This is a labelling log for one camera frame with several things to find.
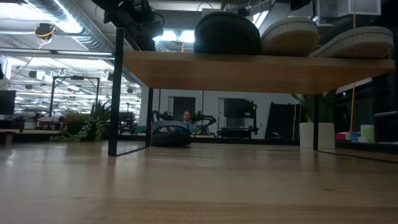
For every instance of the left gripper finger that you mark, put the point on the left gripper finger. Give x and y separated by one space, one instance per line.
147 43

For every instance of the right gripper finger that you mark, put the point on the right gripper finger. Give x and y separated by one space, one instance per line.
300 3

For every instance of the light grey slide sandal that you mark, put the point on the light grey slide sandal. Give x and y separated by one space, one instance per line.
357 43
290 37

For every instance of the black rubber slide sandal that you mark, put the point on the black rubber slide sandal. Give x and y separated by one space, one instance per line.
227 34
170 138

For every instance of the wooden shelf with black frame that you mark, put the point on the wooden shelf with black frame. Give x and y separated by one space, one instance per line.
248 71

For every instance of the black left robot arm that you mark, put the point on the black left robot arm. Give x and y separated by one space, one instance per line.
118 9

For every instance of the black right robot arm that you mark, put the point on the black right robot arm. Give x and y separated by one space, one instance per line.
390 12

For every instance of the grey ceiling box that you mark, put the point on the grey ceiling box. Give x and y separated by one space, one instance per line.
214 11

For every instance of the person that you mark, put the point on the person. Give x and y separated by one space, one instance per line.
187 116

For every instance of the black ceiling device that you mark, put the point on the black ceiling device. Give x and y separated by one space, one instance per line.
45 30

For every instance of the green succulent in dark pot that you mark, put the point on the green succulent in dark pot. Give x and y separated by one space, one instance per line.
90 127

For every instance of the black screen cart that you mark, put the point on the black screen cart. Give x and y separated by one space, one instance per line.
238 109

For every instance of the black panel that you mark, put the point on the black panel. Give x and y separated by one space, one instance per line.
283 119

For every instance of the teal plant in white pot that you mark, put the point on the teal plant in white pot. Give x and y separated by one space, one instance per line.
325 137

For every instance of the red block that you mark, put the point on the red block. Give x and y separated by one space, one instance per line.
341 136

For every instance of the blue block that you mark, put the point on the blue block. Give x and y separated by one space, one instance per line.
356 136

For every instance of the pale green box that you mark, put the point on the pale green box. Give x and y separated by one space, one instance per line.
367 133

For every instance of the dark low cabinet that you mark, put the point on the dark low cabinet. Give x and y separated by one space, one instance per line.
385 127

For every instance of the black gantry frame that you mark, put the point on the black gantry frame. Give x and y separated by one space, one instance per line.
74 77

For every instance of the black aluminium table frame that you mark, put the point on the black aluminium table frame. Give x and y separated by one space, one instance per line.
217 140

